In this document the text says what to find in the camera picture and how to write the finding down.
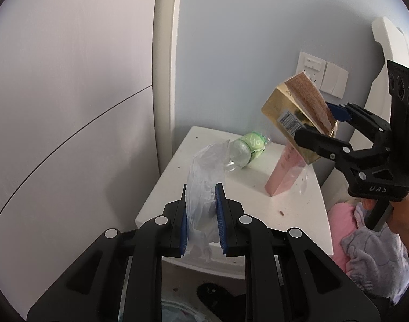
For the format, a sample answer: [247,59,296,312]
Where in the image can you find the clear plastic bag red print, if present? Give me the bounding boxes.
[185,142,245,264]

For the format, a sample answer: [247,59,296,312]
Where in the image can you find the white light switch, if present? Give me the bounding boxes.
[322,61,349,99]

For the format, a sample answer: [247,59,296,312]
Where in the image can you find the white wardrobe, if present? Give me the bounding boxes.
[0,0,183,319]

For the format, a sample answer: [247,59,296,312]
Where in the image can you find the white wall socket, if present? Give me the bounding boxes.
[296,51,327,88]

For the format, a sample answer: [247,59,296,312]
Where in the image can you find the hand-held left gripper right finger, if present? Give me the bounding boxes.
[215,183,381,322]

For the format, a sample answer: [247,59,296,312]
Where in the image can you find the clear bottle with green label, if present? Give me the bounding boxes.
[226,132,269,168]

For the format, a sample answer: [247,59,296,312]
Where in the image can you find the black slipper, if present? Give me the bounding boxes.
[196,282,247,322]

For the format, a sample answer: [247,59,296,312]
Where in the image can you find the lavender printed blanket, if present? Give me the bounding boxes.
[340,201,409,306]

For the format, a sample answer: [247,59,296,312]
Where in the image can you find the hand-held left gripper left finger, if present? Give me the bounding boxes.
[26,184,188,322]

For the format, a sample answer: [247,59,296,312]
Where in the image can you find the person's right hand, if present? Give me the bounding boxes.
[388,194,409,259]

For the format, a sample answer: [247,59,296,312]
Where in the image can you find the golden cardboard box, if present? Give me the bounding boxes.
[261,72,339,165]

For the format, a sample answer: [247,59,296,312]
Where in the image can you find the trash bin with teal bag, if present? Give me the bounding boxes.
[161,300,208,322]

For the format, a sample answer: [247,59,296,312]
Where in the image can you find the pink fluffy bedding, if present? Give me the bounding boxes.
[327,201,359,276]

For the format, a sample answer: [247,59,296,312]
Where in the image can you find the white nightstand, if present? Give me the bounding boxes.
[135,126,334,280]

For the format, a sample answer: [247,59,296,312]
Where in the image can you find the white bed headboard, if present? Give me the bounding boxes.
[320,16,409,192]

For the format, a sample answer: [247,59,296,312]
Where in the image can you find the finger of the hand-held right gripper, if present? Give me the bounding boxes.
[325,101,392,145]
[293,124,393,179]

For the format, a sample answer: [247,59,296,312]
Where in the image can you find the pink cardboard box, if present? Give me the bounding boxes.
[264,142,307,197]

